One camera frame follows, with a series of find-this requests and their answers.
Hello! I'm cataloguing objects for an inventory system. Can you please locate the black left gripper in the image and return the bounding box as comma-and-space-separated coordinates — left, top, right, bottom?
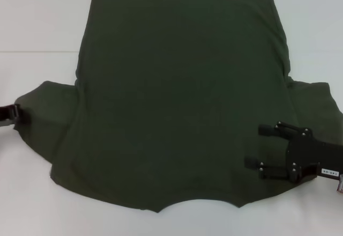
0, 103, 27, 129

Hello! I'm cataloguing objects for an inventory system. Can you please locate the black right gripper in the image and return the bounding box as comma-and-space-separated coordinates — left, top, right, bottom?
244, 121, 343, 181

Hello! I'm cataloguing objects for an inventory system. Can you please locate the dark green t-shirt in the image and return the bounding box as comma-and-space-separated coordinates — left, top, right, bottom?
15, 0, 338, 215

